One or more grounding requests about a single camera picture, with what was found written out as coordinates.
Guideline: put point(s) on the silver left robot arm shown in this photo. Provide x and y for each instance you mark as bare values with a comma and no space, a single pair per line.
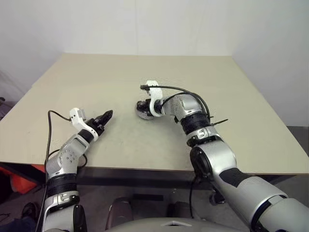
70,154

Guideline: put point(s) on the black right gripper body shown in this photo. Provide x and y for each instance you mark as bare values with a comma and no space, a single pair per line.
144,105

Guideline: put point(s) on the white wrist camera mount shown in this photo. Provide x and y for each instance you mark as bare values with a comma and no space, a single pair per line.
78,120
157,94

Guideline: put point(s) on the orange fabric object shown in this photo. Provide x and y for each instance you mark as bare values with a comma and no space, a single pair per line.
26,182

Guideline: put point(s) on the black shoe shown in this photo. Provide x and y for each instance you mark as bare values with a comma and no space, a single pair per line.
30,210

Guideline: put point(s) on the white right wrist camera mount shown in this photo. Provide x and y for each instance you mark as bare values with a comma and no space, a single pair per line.
157,94

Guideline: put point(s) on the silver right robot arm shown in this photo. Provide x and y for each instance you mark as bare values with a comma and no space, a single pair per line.
212,154

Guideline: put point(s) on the person's leg blue jeans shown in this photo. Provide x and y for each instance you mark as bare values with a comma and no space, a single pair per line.
19,224

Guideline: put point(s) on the black table frame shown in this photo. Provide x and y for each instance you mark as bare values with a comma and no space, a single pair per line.
135,177

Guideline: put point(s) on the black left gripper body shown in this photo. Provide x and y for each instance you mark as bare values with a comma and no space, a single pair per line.
96,126

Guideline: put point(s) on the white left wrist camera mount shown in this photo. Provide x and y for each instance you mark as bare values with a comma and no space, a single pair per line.
78,120

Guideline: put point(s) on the grey motor housing copper windings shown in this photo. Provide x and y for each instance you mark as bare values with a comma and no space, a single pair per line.
145,116

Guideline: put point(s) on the black caster wheel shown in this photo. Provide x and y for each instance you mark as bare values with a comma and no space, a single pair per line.
216,198

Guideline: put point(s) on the long black zip tie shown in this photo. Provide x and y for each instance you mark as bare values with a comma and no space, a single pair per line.
220,121

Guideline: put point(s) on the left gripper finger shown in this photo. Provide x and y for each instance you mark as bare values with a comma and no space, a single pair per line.
107,119
104,116

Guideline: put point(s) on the grey robot torso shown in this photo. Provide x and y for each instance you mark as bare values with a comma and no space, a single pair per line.
149,226

